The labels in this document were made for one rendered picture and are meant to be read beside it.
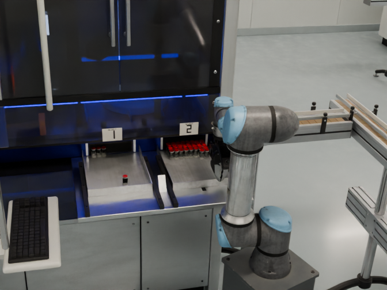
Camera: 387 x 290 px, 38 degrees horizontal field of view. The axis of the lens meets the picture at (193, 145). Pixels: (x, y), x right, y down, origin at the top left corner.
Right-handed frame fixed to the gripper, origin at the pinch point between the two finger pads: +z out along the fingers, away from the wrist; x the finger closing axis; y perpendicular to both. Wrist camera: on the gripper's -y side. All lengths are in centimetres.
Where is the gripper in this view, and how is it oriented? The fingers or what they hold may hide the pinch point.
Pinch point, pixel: (220, 179)
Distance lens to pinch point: 236.2
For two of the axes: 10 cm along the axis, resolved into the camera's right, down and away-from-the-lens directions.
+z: -0.3, 8.9, 4.6
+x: -9.7, 0.8, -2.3
